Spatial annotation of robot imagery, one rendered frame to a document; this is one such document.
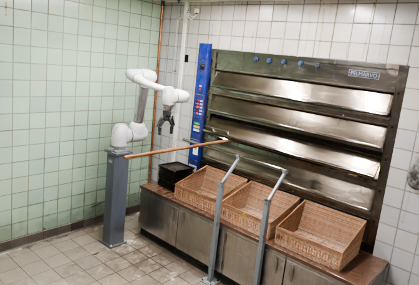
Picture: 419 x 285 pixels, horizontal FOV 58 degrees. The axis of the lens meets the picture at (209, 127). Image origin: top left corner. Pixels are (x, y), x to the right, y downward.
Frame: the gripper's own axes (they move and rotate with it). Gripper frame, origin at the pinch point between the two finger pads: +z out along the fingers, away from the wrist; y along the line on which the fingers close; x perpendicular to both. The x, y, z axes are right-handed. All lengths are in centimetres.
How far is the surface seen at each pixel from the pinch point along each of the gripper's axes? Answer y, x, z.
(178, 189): -34, -11, 63
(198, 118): -81, -35, -2
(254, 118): -82, 37, -16
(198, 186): -70, -17, 69
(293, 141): -85, 80, -2
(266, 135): -84, 51, -2
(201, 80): -81, -36, -45
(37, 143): 61, -112, 27
